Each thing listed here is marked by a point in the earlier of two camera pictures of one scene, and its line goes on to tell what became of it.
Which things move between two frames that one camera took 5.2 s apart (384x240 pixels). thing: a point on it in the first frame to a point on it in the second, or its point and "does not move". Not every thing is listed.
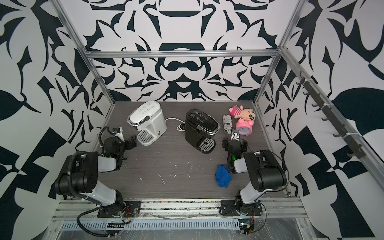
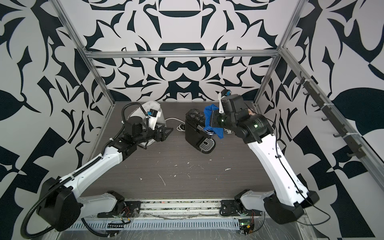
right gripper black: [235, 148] to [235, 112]
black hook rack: [356, 151] does not move
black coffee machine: [200, 129] does not move
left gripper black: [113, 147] to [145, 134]
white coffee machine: [149, 119] does not move
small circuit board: [246, 226] does not move
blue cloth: [223, 176] to [208, 110]
